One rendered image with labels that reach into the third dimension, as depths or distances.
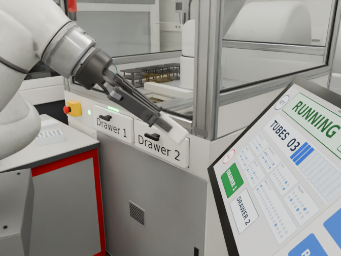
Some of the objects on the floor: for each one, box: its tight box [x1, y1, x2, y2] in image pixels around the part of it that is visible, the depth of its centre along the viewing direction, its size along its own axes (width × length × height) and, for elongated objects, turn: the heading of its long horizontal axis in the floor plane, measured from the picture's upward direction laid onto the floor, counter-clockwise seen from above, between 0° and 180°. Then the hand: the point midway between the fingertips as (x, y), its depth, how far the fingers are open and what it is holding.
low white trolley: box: [0, 114, 106, 256], centre depth 167 cm, size 58×62×76 cm
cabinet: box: [68, 116, 229, 256], centre depth 186 cm, size 95×103×80 cm
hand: (170, 128), depth 63 cm, fingers closed
